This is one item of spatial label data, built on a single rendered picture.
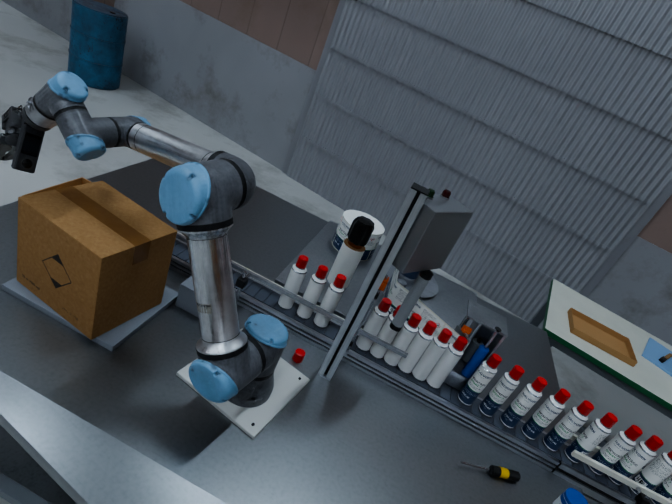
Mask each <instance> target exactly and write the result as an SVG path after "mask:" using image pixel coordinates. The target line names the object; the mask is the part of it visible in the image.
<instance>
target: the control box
mask: <svg viewBox="0 0 672 504"><path fill-rule="evenodd" d="M433 197H434V198H433V200H430V199H428V198H426V200H425V202H424V204H423V206H422V208H421V210H420V211H419V213H418V215H417V217H416V219H415V221H414V223H413V225H412V227H411V229H410V230H409V232H408V234H407V236H406V238H405V240H404V242H403V244H402V246H401V247H400V249H399V251H398V253H397V255H396V257H395V259H394V261H393V263H392V265H393V266H395V267H396V268H397V269H398V270H399V271H400V272H401V273H403V274H404V273H411V272H418V271H425V270H432V269H439V268H441V266H442V265H443V263H444V261H445V260H446V258H447V256H448V255H449V253H450V251H451V250H452V248H453V246H454V245H455V243H456V241H457V240H458V238H459V236H460V235H461V233H462V231H463V230H464V228H465V226H466V224H467V223H468V221H469V219H470V218H471V216H472V214H473V212H472V211H471V210H470V209H468V208H467V207H466V206H464V205H463V204H462V203H460V202H459V201H458V200H456V199H455V198H453V197H452V196H451V195H450V199H449V200H445V199H443V198H441V197H440V194H435V195H434V196H433Z"/></svg>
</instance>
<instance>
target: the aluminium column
mask: <svg viewBox="0 0 672 504"><path fill-rule="evenodd" d="M429 192H430V190H429V189H427V188H425V187H423V186H421V185H419V184H417V183H415V182H414V183H413V184H412V186H411V188H410V190H409V192H408V194H407V196H406V198H405V200H404V202H403V204H402V206H401V208H400V210H399V212H398V214H397V216H396V218H395V220H394V222H393V224H392V226H391V228H390V230H389V232H388V234H387V236H386V238H385V240H384V242H383V244H382V246H381V248H380V250H379V252H378V254H377V256H376V258H375V260H374V262H373V264H372V266H371V268H370V270H369V272H368V274H367V276H366V278H365V280H364V282H363V284H362V286H361V288H360V290H359V292H358V294H357V296H356V298H355V300H354V302H353V304H352V306H351V308H350V310H349V312H348V314H347V316H346V318H345V320H344V322H343V324H342V326H341V328H340V330H339V332H338V334H337V336H336V338H335V340H334V342H333V344H332V346H331V348H330V350H329V352H328V354H327V356H326V358H325V360H324V362H323V364H322V366H321V368H320V370H319V372H318V375H320V376H321V377H323V378H325V379H327V380H329V381H330V380H331V378H332V376H333V374H334V373H335V371H336V369H337V367H338V365H339V363H340V361H341V359H342V357H343V355H344V354H345V352H346V350H347V348H348V346H349V344H350V342H351V340H352V338H353V337H354V335H355V333H356V331H357V329H358V327H359V325H360V323H361V321H362V319H363V318H364V316H365V314H366V312H367V310H368V308H369V306H370V304H371V302H372V301H373V299H374V297H375V295H376V293H377V291H378V289H379V287H380V285H381V283H382V282H383V280H384V278H385V276H386V274H387V272H388V270H389V268H390V266H391V265H392V263H393V261H394V259H395V257H396V255H397V253H398V251H399V249H400V247H401V246H402V244H403V242H404V240H405V238H406V236H407V234H408V232H409V230H410V229H411V227H412V225H413V223H414V221H415V219H416V217H417V215H418V213H419V211H420V210H421V208H422V206H423V204H424V202H425V200H426V198H427V196H428V194H429Z"/></svg>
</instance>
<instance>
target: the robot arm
mask: <svg viewBox="0 0 672 504"><path fill-rule="evenodd" d="M87 97H88V87H87V85H86V84H85V82H84V81H83V80H82V79H81V78H80V77H79V76H77V75H76V74H74V73H72V72H68V71H61V72H59V73H57V74H56V75H55V76H54V77H53V78H50V79H49V80H48V81H47V83H46V84H45V85H44V86H43V87H42V88H41V89H40V90H39V91H38V92H37V93H36V94H35V95H34V96H33V97H30V98H29V99H28V101H27V102H26V105H25V106H24V107H23V109H22V105H20V106H19V107H14V106H11V107H10V108H9V109H8V110H7V111H6V112H5V113H4V114H3V115H2V130H5V134H4V133H1V132H0V160H2V161H7V160H13V161H12V165H11V167H12V168H13V169H16V170H20V171H24V172H28V173H34V172H35V169H36V165H37V161H38V157H39V153H40V150H41V146H42V142H43V138H44V134H45V131H49V130H50V129H51V128H54V127H55V126H57V125H58V127H59V129H60V131H61V133H62V135H63V137H64V139H65V143H66V145H67V146H68V147H69V149H70V151H71V152H72V154H73V156H74V157H75V158H76V159H77V160H80V161H88V160H91V159H96V158H98V157H100V156H102V155H103V154H105V152H106V148H113V147H128V148H130V149H133V150H135V151H137V152H139V153H142V154H144V155H146V156H148V157H151V158H153V159H155V160H157V161H159V162H162V163H164V164H166V165H168V166H170V167H173V168H171V169H170V170H168V171H167V172H166V174H165V176H164V177H163V178H162V181H161V183H160V188H159V201H160V206H161V209H162V211H163V213H166V217H167V219H168V220H169V221H171V222H172V223H174V224H176V226H177V231H179V232H180V233H181V234H183V235H184V236H185V237H186V240H187V247H188V253H189V260H190V266H191V273H192V279H193V285H194V292H195V298H196V305H197V311H198V318H199V324H200V331H201V338H200V339H199V340H198V341H197V343H196V351H197V357H198V358H197V360H194V361H193V362H192V364H191V365H190V366H189V371H188V372H189V378H190V380H191V383H192V384H193V386H194V388H195V389H196V390H197V391H198V392H199V393H200V394H201V395H202V396H203V397H204V398H206V399H207V400H209V401H212V402H215V403H223V402H226V401H227V400H228V401H229V402H231V403H233V404H235V405H237V406H240V407H246V408H252V407H257V406H260V405H262V404H264V403H265V402H266V401H267V400H268V399H269V397H270V395H271V393H272V391H273V387H274V370H275V368H276V366H277V364H278V361H279V359H280V357H281V355H282V352H283V350H284V348H285V347H286V345H287V340H288V336H289V335H288V331H287V328H286V327H285V325H284V324H283V323H282V322H281V321H279V320H278V319H276V318H274V317H272V316H270V315H265V314H254V315H251V316H250V317H249V318H248V319H247V321H246V322H245V324H244V328H243V329H242V330H241V331H240V329H239V321H238V313H237V305H236V297H235V289H234V281H233V273H232V265H231V257H230V249H229V241H228V233H227V232H228V230H229V229H230V228H231V227H232V226H233V215H232V210H235V209H238V208H241V207H243V206H244V205H246V204H247V203H248V202H249V201H250V199H251V198H252V196H253V194H254V192H255V188H256V179H255V175H254V172H253V170H252V169H251V167H250V166H249V165H248V164H247V163H246V162H245V161H244V160H242V159H241V158H239V157H237V156H235V155H232V154H230V153H227V152H225V151H222V150H218V151H215V152H213V151H211V150H209V149H206V148H204V147H201V146H199V145H196V144H194V143H192V142H189V141H187V140H184V139H182V138H179V137H177V136H175V135H172V134H170V133H167V132H165V131H162V130H160V129H158V128H155V127H153V126H151V124H150V123H149V122H148V121H147V119H146V118H144V117H140V116H124V117H93V118H92V117H91V116H90V114H89V112H88V110H87V108H86V106H85V104H84V101H85V100H86V98H87ZM20 107H21V108H20ZM19 110H20V111H21V112H20V111H19ZM6 152H8V153H7V154H5V153H6Z"/></svg>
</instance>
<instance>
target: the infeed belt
mask: <svg viewBox="0 0 672 504"><path fill-rule="evenodd" d="M172 255H174V256H175V257H177V258H179V259H181V260H183V261H185V262H187V263H189V264H190V260H189V253H188V247H187V245H185V244H183V243H182V242H181V243H180V241H178V240H175V244H174V248H173V253H172ZM232 273H233V281H234V288H236V289H238V287H237V286H236V285H235V284H236V280H237V278H238V277H239V276H241V275H242V274H240V273H238V272H237V271H236V272H235V270H233V269H232ZM248 279H249V280H248V283H247V285H246V286H245V287H244V288H243V289H241V292H243V293H245V294H247V295H249V296H251V297H253V298H254V299H256V300H258V301H260V302H262V303H264V304H266V305H268V306H270V307H271V308H273V309H275V310H277V311H279V312H281V313H283V314H285V315H286V316H288V317H290V318H292V319H294V320H296V321H298V322H300V323H302V324H303V325H305V326H307V327H309V328H311V329H313V330H315V331H317V332H319V333H320V334H322V335H324V336H326V337H328V338H330V339H332V340H335V338H336V336H337V334H338V332H339V330H340V327H341V326H339V325H337V324H335V323H333V322H331V321H329V323H328V325H327V327H326V328H319V327H317V326H315V325H314V323H313V320H314V318H315V315H316V313H314V312H313V313H312V315H311V317H310V319H308V320H303V319H301V318H299V317H298V316H297V314H296V311H297V309H298V307H299V304H297V303H295V302H294V304H293V306H292V308H291V309H290V310H284V309H282V308H280V307H279V306H278V301H279V298H280V296H281V295H280V294H278V293H276V292H275V291H273V290H271V289H269V288H267V287H265V286H264V287H263V285H261V284H259V283H257V282H256V281H254V280H252V279H250V278H248ZM330 322H331V323H330ZM358 337H359V336H358V335H357V336H356V338H355V340H354V343H353V345H352V347H351V348H350V349H351V350H352V351H354V352H356V353H358V354H360V355H362V356H364V357H366V358H367V359H369V360H371V361H373V362H375V363H377V364H379V365H381V366H383V367H384V368H386V369H388V370H390V371H392V372H394V373H396V374H398V375H399V376H401V377H403V378H405V379H407V380H409V381H411V382H413V383H415V384H416V385H418V386H420V387H422V388H424V389H426V390H428V391H430V392H431V393H433V394H435V395H437V396H439V397H441V398H443V399H445V400H447V401H448V402H450V403H452V404H454V405H456V406H458V407H460V408H462V409H463V410H465V411H467V412H469V413H471V414H473V415H475V416H477V417H479V418H480V419H482V420H484V421H486V422H488V423H490V424H492V425H494V426H495V427H497V428H499V429H501V430H503V431H505V432H507V433H509V434H511V435H512V436H514V437H516V438H518V439H520V440H522V441H524V442H526V443H528V444H529V445H531V446H533V447H535V448H537V449H539V450H541V451H543V452H544V453H546V454H548V455H550V456H552V457H554V458H556V459H558V460H560V461H561V457H560V452H559V449H558V450H557V451H556V452H552V451H550V450H548V449H547V448H546V447H545V446H544V444H543V442H542V439H543V438H544V437H545V435H546V434H544V433H541V434H540V435H539V436H538V437H537V438H536V439H535V440H533V441H532V440H529V439H527V438H526V437H525V436H524V435H523V434H522V432H521V427H522V426H523V425H524V424H525V423H523V422H521V421H519V422H518V423H517V424H516V426H515V427H514V428H513V429H508V428H506V427H505V426H504V425H503V424H502V423H501V422H500V419H499V417H500V415H501V414H502V413H503V412H502V411H500V410H499V409H498V410H497V411H496V413H495V414H494V415H493V416H492V417H491V418H488V417H485V416H484V415H483V414H481V412H480V411H479V409H478V406H479V404H480V403H481V402H482V401H481V400H480V399H478V398H476V400H475V401H474V402H473V403H472V405H471V406H465V405H463V404H462V403H460V401H459V400H458V398H457V395H458V394H459V392H460V391H459V390H457V389H455V388H453V387H452V386H450V385H448V384H446V383H444V382H443V384H442V385H441V386H440V388H439V389H433V388H431V387H430V386H428V384H427V383H426V380H425V381H424V382H420V381H417V380H416V379H415V378H414V377H413V376H412V373H410V374H404V373H402V372H401V371H400V370H399V369H398V367H397V366H396V367H391V366H388V365H387V364H386V363H385V362H384V360H383V358H382V359H375V358H374V357H372V356H371V355H370V353H369V351H367V352H363V351H361V350H359V349H358V348H357V347H356V344H355V343H356V341H357V339H358Z"/></svg>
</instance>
